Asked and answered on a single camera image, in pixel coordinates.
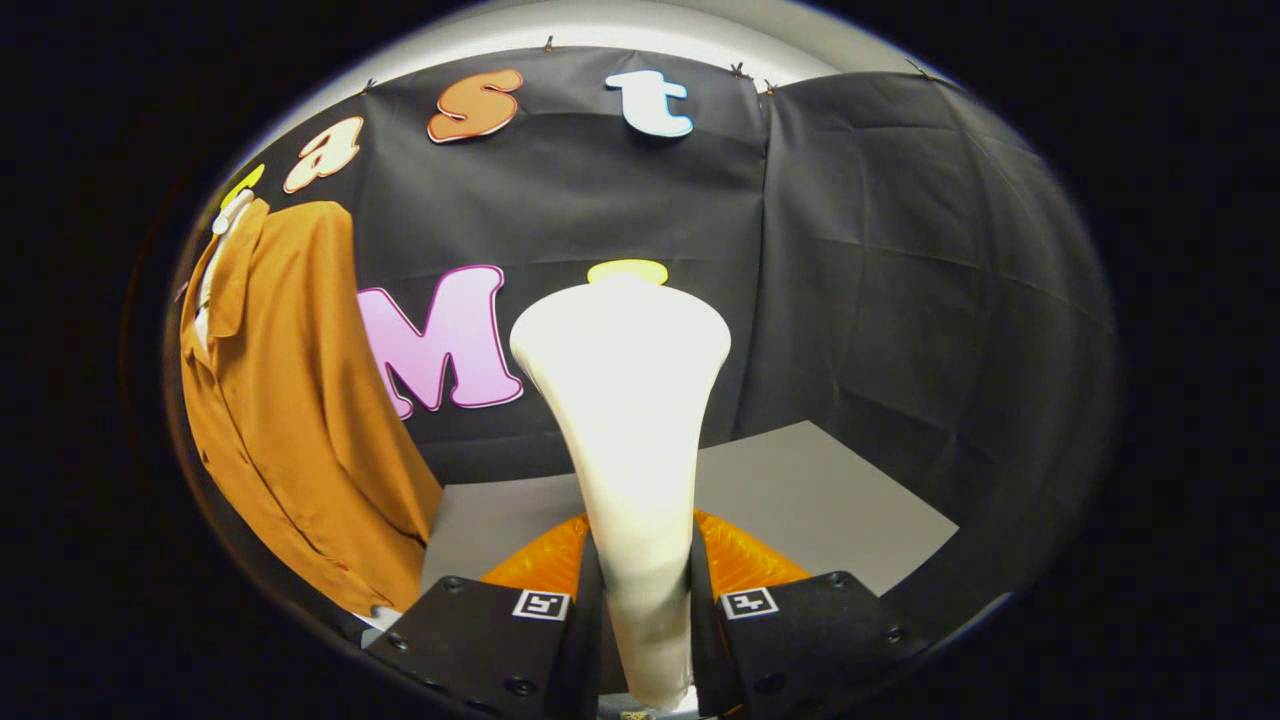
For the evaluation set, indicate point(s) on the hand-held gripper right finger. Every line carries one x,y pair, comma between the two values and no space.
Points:
810,640

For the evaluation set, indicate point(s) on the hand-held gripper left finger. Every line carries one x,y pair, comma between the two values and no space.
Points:
470,640

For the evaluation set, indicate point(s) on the orange button-up shirt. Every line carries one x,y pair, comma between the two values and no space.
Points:
290,420

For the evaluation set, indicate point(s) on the white garment steamer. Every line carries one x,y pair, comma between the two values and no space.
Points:
625,400

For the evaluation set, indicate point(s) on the grey cabinet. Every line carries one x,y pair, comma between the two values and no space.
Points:
800,500

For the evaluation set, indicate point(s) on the black backdrop cloth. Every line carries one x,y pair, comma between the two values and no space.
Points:
900,300

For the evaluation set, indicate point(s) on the white mannequin torso form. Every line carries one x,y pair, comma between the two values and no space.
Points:
232,212

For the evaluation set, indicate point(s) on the row of black cloth clips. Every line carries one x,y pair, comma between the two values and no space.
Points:
548,44

